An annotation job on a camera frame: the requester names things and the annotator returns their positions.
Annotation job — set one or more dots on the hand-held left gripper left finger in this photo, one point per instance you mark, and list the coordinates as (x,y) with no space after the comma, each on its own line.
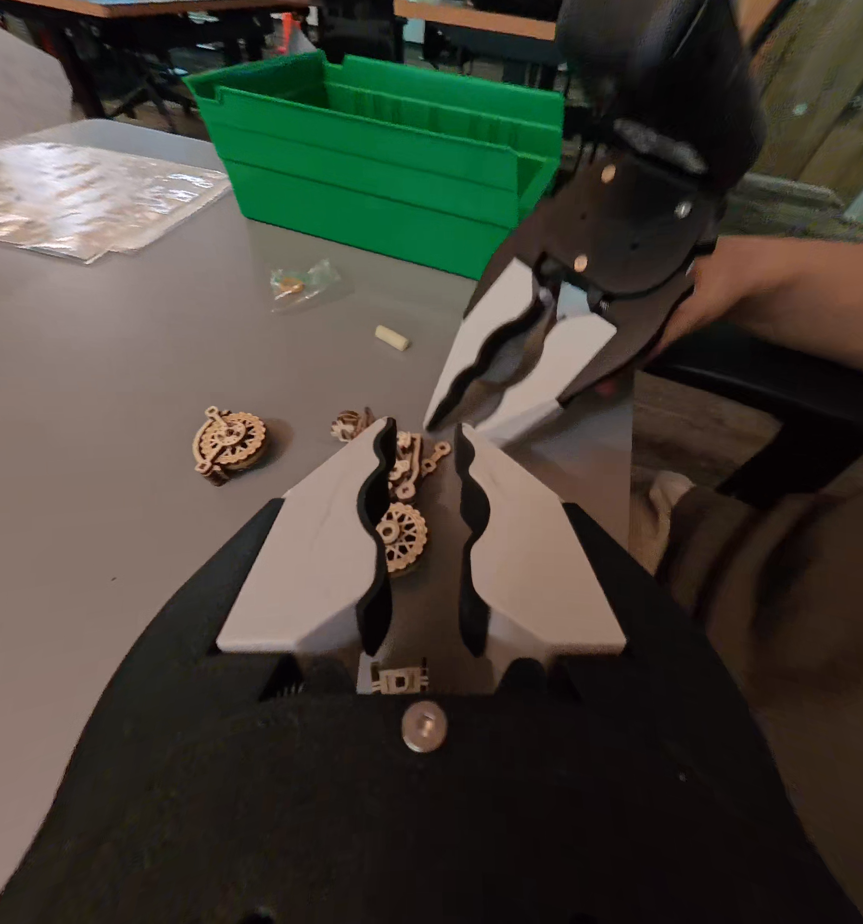
(309,556)

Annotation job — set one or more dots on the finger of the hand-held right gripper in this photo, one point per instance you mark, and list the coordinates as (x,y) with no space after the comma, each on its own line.
(486,325)
(572,354)

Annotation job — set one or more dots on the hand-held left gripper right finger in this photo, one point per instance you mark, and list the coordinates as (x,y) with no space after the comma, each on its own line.
(540,570)

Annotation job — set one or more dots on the wooden gear mechanism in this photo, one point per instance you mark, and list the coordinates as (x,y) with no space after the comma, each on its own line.
(402,538)

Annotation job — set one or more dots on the small wooden link piece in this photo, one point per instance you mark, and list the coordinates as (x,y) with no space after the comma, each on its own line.
(437,456)

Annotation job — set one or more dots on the person's right forearm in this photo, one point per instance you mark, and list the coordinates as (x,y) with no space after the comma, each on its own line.
(821,303)

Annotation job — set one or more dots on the grey desk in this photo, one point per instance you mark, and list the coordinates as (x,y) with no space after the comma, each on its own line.
(114,361)

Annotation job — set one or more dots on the person's right hand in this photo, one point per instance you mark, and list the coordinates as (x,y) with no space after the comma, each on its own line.
(713,296)

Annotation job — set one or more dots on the small cream cylinder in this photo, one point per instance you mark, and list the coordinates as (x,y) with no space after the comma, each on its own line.
(392,338)

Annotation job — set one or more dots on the small wooden gear piece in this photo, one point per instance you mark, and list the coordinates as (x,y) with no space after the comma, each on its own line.
(348,424)

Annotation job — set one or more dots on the round wooden gear assembly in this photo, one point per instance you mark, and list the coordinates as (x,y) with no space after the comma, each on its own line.
(228,444)

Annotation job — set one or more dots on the pale wooden ladder-shaped piece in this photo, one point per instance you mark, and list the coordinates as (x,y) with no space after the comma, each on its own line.
(392,678)

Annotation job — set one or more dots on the green plastic bin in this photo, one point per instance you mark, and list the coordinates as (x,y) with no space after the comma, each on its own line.
(374,195)

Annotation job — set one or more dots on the small clear plastic bag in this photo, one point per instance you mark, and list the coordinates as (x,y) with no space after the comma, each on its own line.
(303,283)

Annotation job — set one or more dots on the light wooden panel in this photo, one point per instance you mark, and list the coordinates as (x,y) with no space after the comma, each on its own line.
(821,72)

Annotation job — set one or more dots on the person's leg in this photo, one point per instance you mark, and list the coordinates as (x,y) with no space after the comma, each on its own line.
(799,635)

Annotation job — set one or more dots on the black office chair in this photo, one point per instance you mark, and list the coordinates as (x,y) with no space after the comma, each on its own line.
(359,29)

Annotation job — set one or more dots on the clear plastic sheets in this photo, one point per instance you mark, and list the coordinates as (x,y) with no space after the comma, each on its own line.
(78,195)

